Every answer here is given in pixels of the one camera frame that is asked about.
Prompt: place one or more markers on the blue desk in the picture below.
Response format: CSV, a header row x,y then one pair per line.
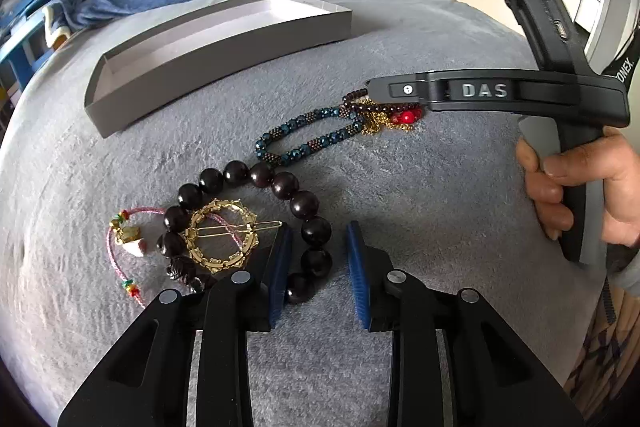
x,y
20,39

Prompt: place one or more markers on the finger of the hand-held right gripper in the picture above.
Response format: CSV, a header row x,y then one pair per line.
x,y
400,89

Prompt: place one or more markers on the grey cardboard box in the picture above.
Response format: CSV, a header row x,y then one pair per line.
x,y
200,72

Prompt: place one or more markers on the white tan fuzzy cloth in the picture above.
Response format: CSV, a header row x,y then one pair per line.
x,y
56,24

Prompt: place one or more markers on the round gold hair clip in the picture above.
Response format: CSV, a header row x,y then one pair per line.
x,y
192,234

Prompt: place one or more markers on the person's patterned clothing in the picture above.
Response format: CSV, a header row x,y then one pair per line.
x,y
607,347

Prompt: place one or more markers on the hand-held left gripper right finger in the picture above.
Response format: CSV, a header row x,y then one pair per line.
x,y
358,277

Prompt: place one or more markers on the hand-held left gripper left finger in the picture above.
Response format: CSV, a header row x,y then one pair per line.
x,y
281,277

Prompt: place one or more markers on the person's right hand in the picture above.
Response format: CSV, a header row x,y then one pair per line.
x,y
622,187

